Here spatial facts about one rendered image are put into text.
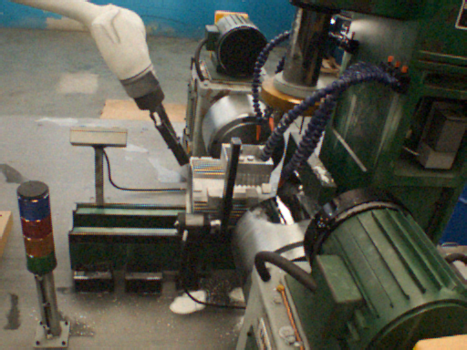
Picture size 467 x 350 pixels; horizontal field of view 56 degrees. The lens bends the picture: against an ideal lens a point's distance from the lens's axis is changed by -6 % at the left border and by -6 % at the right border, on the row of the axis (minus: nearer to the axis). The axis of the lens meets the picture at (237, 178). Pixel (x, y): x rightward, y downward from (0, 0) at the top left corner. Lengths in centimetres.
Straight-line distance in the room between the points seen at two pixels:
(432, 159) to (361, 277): 66
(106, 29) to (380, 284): 80
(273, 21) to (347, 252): 637
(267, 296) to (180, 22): 610
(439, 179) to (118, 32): 87
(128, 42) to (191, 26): 567
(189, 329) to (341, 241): 61
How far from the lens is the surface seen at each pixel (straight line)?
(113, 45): 109
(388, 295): 59
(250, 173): 118
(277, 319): 75
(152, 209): 135
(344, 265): 64
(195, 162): 121
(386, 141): 112
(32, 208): 89
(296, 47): 110
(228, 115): 142
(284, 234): 93
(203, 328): 119
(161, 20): 670
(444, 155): 124
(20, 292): 129
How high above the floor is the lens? 170
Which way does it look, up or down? 31 degrees down
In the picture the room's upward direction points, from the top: 10 degrees clockwise
